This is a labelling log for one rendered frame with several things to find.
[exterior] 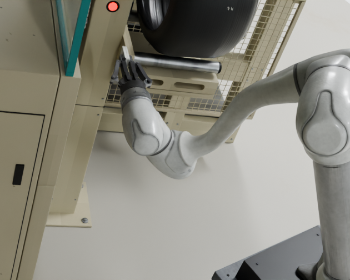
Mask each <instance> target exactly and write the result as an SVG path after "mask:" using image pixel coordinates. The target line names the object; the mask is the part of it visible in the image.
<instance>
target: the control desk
mask: <svg viewBox="0 0 350 280"><path fill-rule="evenodd" d="M80 82H81V73H80V68H79V61H78V58H77V63H76V67H75V70H74V76H73V77H70V76H66V75H65V70H64V62H63V54H62V46H61V38H60V32H59V24H58V16H57V8H56V0H0V280H33V276H34V272H35V268H36V264H37V260H38V255H39V251H40V248H41V243H42V239H43V235H44V230H45V227H46V223H47V218H48V214H49V209H50V206H51V201H52V197H53V193H54V188H55V185H56V182H57V177H58V173H59V169H60V166H61V161H62V157H63V152H64V148H65V145H66V140H67V136H68V131H69V127H70V124H71V119H72V115H73V111H74V107H75V103H76V99H77V94H78V90H79V85H80Z"/></svg>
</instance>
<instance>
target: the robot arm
mask: <svg viewBox="0 0 350 280"><path fill-rule="evenodd" d="M119 67H120V68H121V73H122V78H121V79H120V80H118V79H119V78H118V70H119ZM127 67H128V68H127ZM128 69H129V72H128ZM109 83H110V84H113V83H115V84H117V85H118V87H119V88H120V91H121V101H120V103H121V108H122V114H123V115H122V126H123V131H124V135H125V138H126V141H127V143H128V144H129V146H130V147H131V149H132V150H133V151H134V152H135V153H136V154H138V155H140V156H146V157H147V159H148V160H149V161H150V162H151V163H152V164H153V165H154V166H155V167H156V168H157V169H158V170H159V171H160V172H162V173H163V174H164V175H166V176H168V177H170V178H173V179H185V178H187V177H188V176H190V175H191V174H192V172H193V171H194V168H195V165H196V162H197V159H198V158H199V157H201V156H204V155H206V154H209V153H211V152H213V151H214V150H216V149H217V148H219V147H220V146H221V145H222V144H223V143H224V142H225V141H226V140H227V139H228V138H229V137H230V136H231V135H232V134H233V133H234V132H235V130H236V129H237V128H238V127H239V126H240V125H241V124H242V123H243V122H244V121H245V120H246V119H247V118H248V117H249V116H250V115H251V114H252V113H253V112H254V111H256V110H257V109H259V108H262V107H265V106H269V105H274V104H286V103H298V106H297V113H296V131H297V134H298V138H299V140H300V141H301V143H302V144H303V147H304V150H305V152H306V154H307V155H308V156H309V157H310V158H311V159H312V160H313V169H314V178H315V184H316V194H317V203H318V212H319V221H320V227H321V236H322V245H323V253H322V255H321V257H320V259H319V261H318V262H317V263H313V264H309V265H300V266H298V268H297V273H298V274H299V275H300V276H301V277H302V278H303V279H304V280H350V48H346V49H339V50H335V51H331V52H327V53H322V54H319V55H316V56H313V57H311V58H308V59H305V60H303V61H301V62H298V63H295V64H293V65H291V66H289V67H287V68H285V69H283V70H281V71H279V72H277V73H275V74H273V75H271V76H268V77H266V78H264V79H262V80H259V81H257V82H255V83H253V84H251V85H250V86H248V87H246V88H245V89H244V90H242V91H241V92H240V93H238V94H237V95H236V96H235V97H234V99H233V100H232V101H231V103H230V104H229V105H228V106H227V108H226V109H225V110H224V111H223V113H222V114H221V115H220V117H219V118H218V119H217V121H216V122H215V124H214V125H213V126H212V127H211V129H210V130H209V131H208V132H206V133H205V134H202V135H200V136H193V135H191V134H190V133H189V132H187V131H176V130H173V129H172V130H170V129H169V128H168V126H167V125H166V124H165V122H164V121H163V119H162V117H161V116H160V114H159V113H158V112H157V111H156V109H155V108H154V107H153V103H152V100H151V95H150V93H149V92H148V91H147V90H146V87H147V88H150V87H151V84H152V80H151V79H150V78H149V77H148V76H147V74H146V72H145V71H144V69H143V68H142V66H141V64H140V63H139V62H136V63H135V62H134V61H133V59H132V56H130V55H129V54H128V49H127V46H122V49H121V52H120V56H119V60H116V63H115V67H114V72H113V74H112V76H111V80H110V82H109Z"/></svg>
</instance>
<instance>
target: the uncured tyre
mask: <svg viewBox="0 0 350 280"><path fill-rule="evenodd" d="M258 1H259V0H136V4H137V13H138V19H139V24H140V27H141V30H142V33H143V35H144V37H145V39H146V40H147V41H148V42H149V43H150V45H151V46H152V47H153V48H154V49H155V50H156V51H157V52H158V53H161V54H164V55H166V56H170V57H192V58H216V57H220V56H224V55H226V54H227V53H229V52H230V51H231V50H232V49H233V48H234V47H235V46H236V45H237V44H238V43H239V42H240V41H241V40H242V39H243V37H244V36H245V35H246V33H247V31H248V30H249V28H250V26H251V23H252V21H253V18H254V15H255V13H256V9H257V6H258ZM227 5H235V8H234V12H226V7H227Z"/></svg>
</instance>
